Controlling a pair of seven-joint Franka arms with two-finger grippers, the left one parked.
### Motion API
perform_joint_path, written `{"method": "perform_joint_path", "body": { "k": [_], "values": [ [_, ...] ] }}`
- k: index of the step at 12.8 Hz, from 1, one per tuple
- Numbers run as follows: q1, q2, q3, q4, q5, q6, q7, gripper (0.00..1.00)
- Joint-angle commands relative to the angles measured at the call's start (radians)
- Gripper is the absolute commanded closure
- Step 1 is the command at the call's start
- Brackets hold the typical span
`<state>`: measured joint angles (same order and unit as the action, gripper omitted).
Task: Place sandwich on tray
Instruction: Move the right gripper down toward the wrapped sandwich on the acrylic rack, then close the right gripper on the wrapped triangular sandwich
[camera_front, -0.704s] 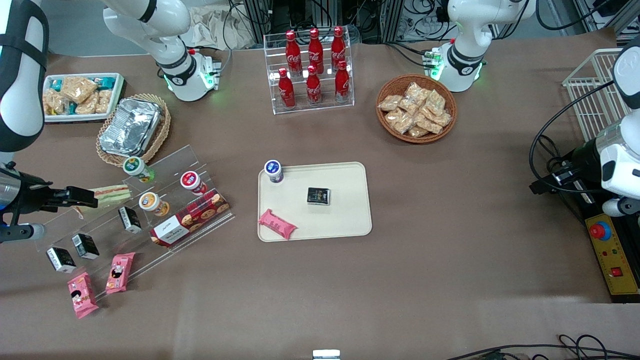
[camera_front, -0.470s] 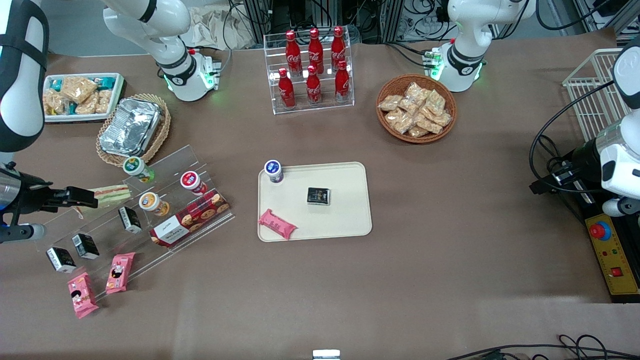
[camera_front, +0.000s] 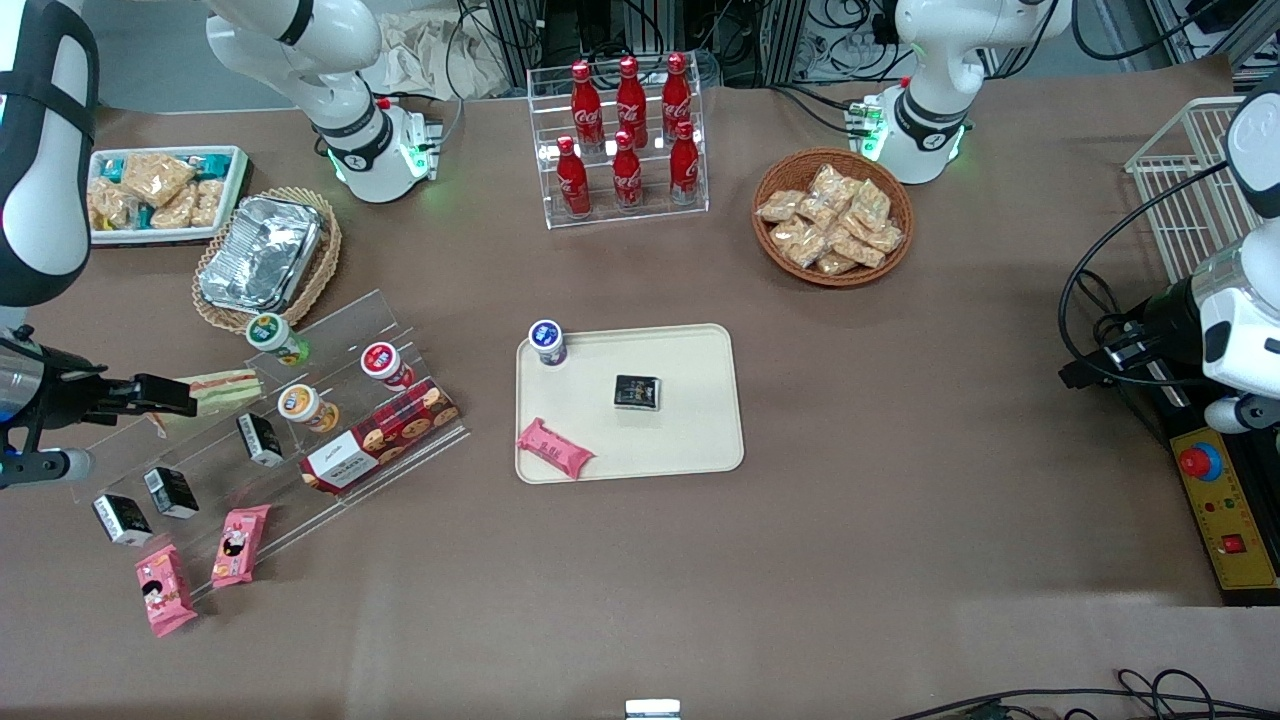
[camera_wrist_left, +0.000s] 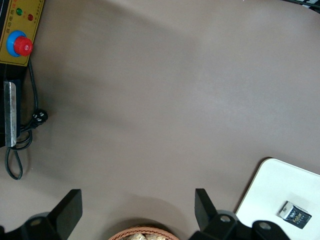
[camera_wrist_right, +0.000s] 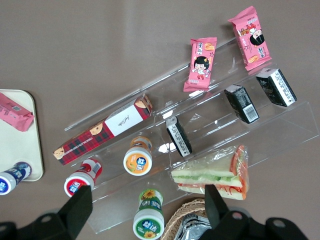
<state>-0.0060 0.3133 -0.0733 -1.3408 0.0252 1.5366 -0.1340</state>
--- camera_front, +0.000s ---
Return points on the white rectangular snack tray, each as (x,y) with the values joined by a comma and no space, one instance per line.
(238,190)

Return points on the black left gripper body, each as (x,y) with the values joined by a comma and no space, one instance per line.
(1165,312)

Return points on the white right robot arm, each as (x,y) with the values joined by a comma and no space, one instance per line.
(40,150)

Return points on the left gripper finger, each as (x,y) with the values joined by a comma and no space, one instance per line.
(1125,332)

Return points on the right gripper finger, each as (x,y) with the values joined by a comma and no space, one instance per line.
(165,395)

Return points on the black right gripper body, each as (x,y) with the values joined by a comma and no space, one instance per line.
(72,393)

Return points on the teal snack packet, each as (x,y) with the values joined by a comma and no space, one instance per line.
(110,168)
(213,163)

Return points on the clear acrylic stepped stand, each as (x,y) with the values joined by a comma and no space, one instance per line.
(330,330)

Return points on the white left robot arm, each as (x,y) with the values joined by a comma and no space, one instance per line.
(925,110)

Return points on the red plaid cookie box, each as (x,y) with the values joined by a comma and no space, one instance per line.
(380,435)

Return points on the toy sandwich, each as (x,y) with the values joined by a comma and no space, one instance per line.
(230,390)

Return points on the aluminium foil container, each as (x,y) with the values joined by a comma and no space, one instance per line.
(260,255)

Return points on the pink snack packet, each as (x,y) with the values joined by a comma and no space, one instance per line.
(555,449)
(240,545)
(165,592)

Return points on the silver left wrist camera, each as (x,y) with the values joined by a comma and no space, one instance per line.
(1240,413)

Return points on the yellow black control box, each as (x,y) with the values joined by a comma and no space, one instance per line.
(1230,500)

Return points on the blue cap yogurt bottle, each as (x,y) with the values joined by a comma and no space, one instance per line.
(547,342)

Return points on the red emergency stop button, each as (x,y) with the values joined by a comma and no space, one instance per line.
(1200,461)

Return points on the clear packet biscuit snack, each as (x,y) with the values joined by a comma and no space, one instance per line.
(815,212)
(835,264)
(885,238)
(857,248)
(795,240)
(780,205)
(870,203)
(828,183)

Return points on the clear packet rice cracker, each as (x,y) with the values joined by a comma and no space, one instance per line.
(208,202)
(158,178)
(172,212)
(110,205)

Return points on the small black snack box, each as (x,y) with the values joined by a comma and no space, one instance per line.
(170,492)
(637,393)
(260,440)
(122,520)

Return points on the green cap yogurt bottle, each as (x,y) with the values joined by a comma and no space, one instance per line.
(272,335)

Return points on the red cap yogurt bottle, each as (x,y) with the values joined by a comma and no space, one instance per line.
(383,362)

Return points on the beige plastic tray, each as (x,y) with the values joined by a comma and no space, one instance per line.
(690,430)

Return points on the silver metal bracket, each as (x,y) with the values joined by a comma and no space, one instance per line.
(652,710)

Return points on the red cola bottle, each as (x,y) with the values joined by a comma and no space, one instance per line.
(630,95)
(685,168)
(627,175)
(676,92)
(573,182)
(586,100)

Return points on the oval light wicker basket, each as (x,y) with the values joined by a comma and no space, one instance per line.
(325,250)

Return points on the orange cap yogurt bottle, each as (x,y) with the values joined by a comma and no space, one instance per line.
(303,405)

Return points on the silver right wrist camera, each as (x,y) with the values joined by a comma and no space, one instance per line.
(60,465)

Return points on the aluminium frame rack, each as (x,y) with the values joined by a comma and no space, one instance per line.
(600,25)

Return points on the crumpled beige cloth bag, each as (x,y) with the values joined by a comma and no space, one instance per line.
(440,55)

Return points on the round brown wicker basket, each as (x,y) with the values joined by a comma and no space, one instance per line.
(775,255)

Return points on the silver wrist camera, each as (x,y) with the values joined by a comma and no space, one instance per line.
(60,465)
(1240,413)

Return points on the clear acrylic bottle rack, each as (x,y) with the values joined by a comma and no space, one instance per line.
(540,100)

